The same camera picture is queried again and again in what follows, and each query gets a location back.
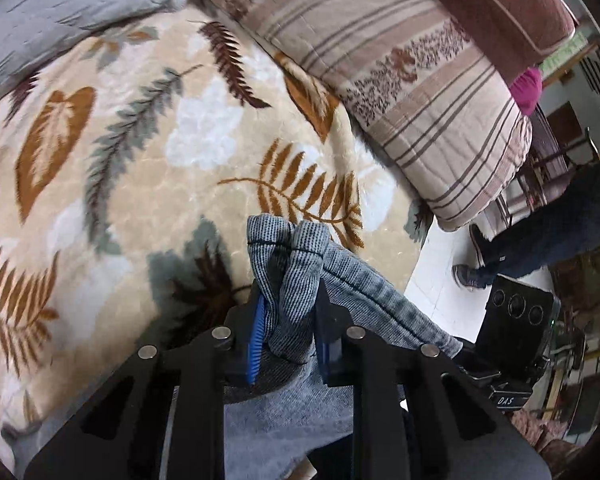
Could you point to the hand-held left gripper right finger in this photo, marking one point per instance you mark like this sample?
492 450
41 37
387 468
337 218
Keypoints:
326 350

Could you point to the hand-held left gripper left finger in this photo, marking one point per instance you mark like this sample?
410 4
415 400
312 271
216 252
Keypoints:
255 332

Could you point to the blue denim pants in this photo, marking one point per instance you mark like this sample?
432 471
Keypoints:
305 260

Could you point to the person's grey shoe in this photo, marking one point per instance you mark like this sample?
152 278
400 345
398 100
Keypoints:
467 276

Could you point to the person's dark trousers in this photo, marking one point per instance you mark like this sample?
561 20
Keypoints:
555 215

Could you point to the beige leaf-print blanket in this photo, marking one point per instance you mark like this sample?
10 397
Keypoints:
155 160

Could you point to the pink cloth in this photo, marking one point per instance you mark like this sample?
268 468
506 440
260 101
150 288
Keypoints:
527 90

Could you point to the beige striped quilt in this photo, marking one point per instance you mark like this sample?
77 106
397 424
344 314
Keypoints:
380 60

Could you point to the maroon striped blanket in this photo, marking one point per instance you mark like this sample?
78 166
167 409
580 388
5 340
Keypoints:
480 0

